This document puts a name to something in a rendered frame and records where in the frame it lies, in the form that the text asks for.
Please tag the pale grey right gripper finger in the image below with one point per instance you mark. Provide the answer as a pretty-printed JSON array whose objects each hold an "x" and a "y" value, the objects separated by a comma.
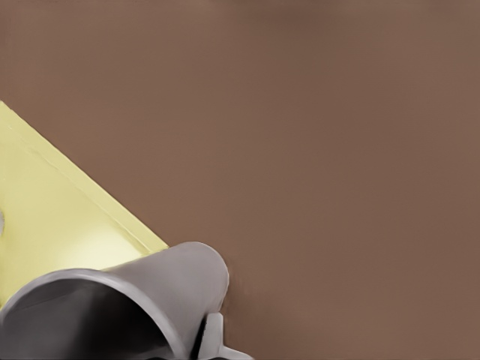
[{"x": 214, "y": 337}]

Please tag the white IKEA cup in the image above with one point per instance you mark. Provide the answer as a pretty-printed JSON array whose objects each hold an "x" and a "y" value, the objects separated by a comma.
[{"x": 180, "y": 285}]

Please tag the pale yellow tray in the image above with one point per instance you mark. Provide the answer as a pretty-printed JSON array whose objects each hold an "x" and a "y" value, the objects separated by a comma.
[{"x": 63, "y": 210}]

